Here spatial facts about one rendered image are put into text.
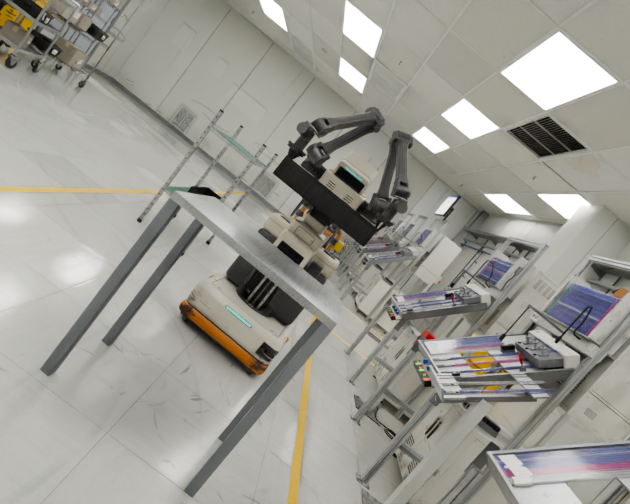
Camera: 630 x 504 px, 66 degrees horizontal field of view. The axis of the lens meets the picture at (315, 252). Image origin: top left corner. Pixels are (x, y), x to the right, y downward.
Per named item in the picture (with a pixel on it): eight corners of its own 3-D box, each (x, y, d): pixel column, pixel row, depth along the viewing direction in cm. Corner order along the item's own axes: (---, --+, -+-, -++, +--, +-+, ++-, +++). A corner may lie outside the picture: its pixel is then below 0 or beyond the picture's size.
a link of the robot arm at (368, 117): (382, 128, 265) (372, 112, 267) (387, 121, 260) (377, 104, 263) (318, 139, 242) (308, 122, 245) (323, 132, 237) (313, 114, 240)
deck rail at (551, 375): (442, 389, 265) (441, 378, 264) (441, 388, 267) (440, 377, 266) (575, 380, 262) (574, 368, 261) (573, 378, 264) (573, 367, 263)
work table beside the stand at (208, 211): (105, 338, 216) (214, 196, 207) (227, 440, 214) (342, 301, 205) (39, 369, 171) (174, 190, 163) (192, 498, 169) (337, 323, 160)
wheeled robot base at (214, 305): (209, 292, 348) (230, 265, 345) (277, 349, 346) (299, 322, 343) (173, 310, 281) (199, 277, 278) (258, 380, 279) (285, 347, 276)
